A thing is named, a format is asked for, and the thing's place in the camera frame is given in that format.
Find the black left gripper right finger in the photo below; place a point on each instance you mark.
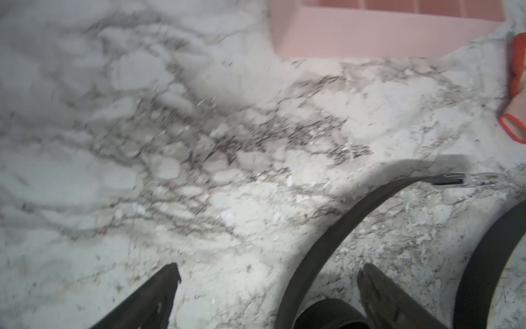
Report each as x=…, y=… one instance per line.
x=388, y=306

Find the red and white work glove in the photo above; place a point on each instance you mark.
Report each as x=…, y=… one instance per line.
x=512, y=119

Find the pink divided storage box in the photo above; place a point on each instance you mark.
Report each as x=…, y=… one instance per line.
x=377, y=28

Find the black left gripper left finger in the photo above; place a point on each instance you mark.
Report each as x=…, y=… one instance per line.
x=149, y=306

